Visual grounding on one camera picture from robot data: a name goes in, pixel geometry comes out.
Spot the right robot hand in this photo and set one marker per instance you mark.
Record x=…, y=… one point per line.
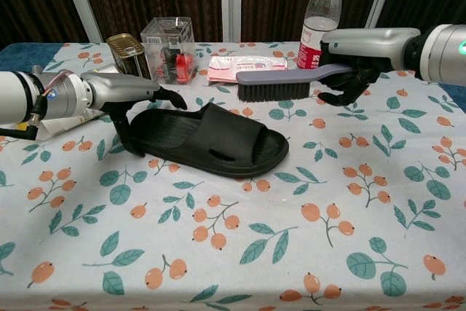
x=364, y=52

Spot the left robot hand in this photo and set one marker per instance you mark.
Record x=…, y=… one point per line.
x=123, y=89

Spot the black rubber slide sandal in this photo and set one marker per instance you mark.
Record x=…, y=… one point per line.
x=207, y=136

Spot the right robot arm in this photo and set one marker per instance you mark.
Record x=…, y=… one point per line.
x=442, y=52

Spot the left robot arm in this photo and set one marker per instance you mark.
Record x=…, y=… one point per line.
x=40, y=98

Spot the gold tin can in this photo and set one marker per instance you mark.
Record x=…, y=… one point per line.
x=129, y=56

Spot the plastic water bottle red cap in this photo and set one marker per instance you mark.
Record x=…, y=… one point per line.
x=320, y=19

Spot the clear plastic box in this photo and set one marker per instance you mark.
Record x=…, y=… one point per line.
x=169, y=52

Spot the pink wet wipes pack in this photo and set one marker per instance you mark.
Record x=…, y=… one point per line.
x=247, y=67

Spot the floral tablecloth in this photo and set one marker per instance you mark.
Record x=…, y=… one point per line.
x=233, y=209

